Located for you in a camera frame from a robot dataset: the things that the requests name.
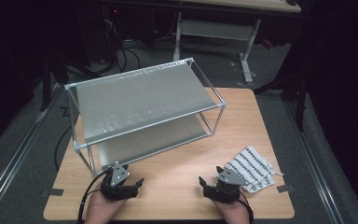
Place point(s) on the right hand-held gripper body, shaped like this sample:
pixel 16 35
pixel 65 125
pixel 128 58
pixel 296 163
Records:
pixel 230 179

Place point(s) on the grey tape piece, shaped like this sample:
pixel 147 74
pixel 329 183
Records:
pixel 285 188
pixel 52 192

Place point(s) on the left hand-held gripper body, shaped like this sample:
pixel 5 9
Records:
pixel 118 175

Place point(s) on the black metal stand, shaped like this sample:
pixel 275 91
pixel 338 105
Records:
pixel 46 87
pixel 300 109

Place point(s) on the metal floor rail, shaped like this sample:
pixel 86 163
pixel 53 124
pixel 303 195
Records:
pixel 315 168
pixel 12 165

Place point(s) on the grey two-tier metal rack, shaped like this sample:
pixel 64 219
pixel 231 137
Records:
pixel 143 96

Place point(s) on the small red object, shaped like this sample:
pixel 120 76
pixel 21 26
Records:
pixel 267 44

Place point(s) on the desk with white legs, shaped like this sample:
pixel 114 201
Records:
pixel 217 30

